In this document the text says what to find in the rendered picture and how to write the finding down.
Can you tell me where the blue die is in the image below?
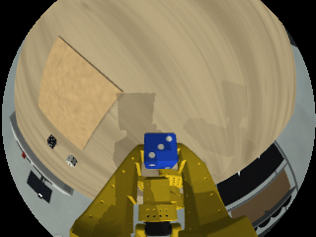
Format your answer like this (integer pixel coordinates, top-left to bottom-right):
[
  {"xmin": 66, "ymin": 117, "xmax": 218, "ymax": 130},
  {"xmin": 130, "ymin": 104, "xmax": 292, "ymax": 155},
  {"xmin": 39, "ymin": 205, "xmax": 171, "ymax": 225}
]
[{"xmin": 143, "ymin": 133, "xmax": 179, "ymax": 169}]

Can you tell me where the black die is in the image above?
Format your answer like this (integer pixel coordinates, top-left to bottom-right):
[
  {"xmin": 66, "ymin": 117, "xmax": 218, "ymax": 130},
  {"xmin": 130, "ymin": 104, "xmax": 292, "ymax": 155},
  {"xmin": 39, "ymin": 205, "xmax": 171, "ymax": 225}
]
[{"xmin": 47, "ymin": 135, "xmax": 56, "ymax": 149}]

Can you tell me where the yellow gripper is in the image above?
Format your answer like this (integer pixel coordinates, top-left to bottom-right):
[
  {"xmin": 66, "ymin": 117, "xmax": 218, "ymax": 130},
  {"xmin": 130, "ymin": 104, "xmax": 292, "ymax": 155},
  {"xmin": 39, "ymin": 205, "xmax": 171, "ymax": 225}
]
[{"xmin": 69, "ymin": 143, "xmax": 258, "ymax": 237}]

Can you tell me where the white die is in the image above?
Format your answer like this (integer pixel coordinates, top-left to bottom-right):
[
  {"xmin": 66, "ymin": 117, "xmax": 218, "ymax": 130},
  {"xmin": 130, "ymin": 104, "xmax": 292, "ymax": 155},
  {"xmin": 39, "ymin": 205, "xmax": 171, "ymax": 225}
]
[{"xmin": 66, "ymin": 155, "xmax": 77, "ymax": 167}]

